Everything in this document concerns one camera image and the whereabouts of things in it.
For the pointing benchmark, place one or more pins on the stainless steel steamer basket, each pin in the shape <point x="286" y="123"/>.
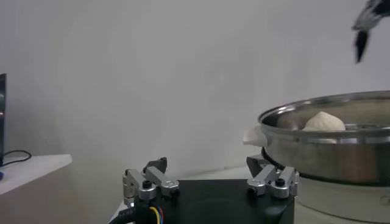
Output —
<point x="320" y="158"/>

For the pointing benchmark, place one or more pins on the dark monitor edge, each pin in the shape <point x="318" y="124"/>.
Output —
<point x="2" y="121"/>

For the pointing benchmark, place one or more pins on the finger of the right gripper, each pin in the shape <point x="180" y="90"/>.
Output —
<point x="361" y="45"/>

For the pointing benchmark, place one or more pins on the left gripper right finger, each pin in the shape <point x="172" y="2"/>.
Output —
<point x="274" y="182"/>

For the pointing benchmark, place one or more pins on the white side table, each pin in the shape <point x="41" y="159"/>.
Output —
<point x="30" y="170"/>

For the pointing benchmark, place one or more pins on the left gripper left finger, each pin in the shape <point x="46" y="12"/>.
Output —
<point x="152" y="182"/>

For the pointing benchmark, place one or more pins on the white steamed baozi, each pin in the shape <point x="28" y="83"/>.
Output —
<point x="324" y="123"/>

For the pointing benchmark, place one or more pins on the white electric cooker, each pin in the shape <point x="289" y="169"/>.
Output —
<point x="335" y="201"/>

